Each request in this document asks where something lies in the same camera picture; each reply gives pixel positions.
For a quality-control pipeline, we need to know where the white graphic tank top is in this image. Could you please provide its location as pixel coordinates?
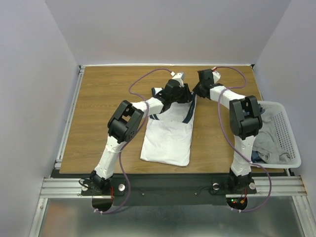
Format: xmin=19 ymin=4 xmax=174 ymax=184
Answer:
xmin=140 ymin=92 xmax=197 ymax=167

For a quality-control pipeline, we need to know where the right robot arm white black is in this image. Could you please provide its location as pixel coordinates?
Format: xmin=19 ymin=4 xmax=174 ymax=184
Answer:
xmin=194 ymin=68 xmax=263 ymax=193

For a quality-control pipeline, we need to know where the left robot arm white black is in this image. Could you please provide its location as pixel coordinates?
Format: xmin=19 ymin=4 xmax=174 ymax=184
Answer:
xmin=90 ymin=79 xmax=195 ymax=195

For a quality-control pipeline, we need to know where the grey tank top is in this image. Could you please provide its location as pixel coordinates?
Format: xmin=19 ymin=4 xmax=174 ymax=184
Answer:
xmin=252 ymin=117 xmax=291 ymax=164

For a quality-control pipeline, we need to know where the navy blue tank top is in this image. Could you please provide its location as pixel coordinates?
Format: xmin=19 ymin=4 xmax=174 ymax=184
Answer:
xmin=251 ymin=104 xmax=265 ymax=163

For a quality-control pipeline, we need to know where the white plastic laundry basket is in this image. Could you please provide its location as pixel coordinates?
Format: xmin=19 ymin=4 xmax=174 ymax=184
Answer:
xmin=254 ymin=101 xmax=301 ymax=169

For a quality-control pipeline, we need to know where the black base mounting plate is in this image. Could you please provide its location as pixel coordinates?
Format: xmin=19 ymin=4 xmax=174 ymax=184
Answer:
xmin=79 ymin=174 xmax=257 ymax=210

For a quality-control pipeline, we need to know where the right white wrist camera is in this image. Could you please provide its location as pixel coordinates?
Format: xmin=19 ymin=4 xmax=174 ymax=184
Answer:
xmin=212 ymin=67 xmax=221 ymax=84

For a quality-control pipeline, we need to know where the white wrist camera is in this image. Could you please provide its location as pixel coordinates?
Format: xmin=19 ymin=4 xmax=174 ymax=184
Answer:
xmin=170 ymin=72 xmax=185 ymax=80
xmin=212 ymin=67 xmax=221 ymax=84

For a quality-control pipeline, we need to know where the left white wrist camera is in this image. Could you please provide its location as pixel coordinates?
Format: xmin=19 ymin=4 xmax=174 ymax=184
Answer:
xmin=170 ymin=72 xmax=185 ymax=80

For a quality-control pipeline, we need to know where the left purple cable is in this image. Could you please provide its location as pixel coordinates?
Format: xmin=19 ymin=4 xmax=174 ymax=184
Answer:
xmin=128 ymin=68 xmax=185 ymax=215

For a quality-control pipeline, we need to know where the purple cable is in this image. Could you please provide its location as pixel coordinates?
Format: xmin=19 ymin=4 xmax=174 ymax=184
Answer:
xmin=211 ymin=66 xmax=273 ymax=213
xmin=128 ymin=68 xmax=185 ymax=215

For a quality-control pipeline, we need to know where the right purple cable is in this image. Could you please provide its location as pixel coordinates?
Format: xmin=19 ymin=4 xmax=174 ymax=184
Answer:
xmin=211 ymin=66 xmax=273 ymax=213

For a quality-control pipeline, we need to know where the aluminium frame rail left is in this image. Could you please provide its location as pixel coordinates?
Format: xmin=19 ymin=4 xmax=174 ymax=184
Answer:
xmin=54 ymin=65 xmax=85 ymax=169

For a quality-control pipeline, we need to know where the aluminium frame rail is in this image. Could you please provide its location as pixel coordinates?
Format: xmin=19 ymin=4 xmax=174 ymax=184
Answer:
xmin=39 ymin=176 xmax=307 ymax=199
xmin=54 ymin=65 xmax=85 ymax=169

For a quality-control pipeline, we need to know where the aluminium frame rail front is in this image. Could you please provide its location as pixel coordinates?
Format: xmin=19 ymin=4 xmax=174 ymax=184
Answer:
xmin=39 ymin=176 xmax=307 ymax=199

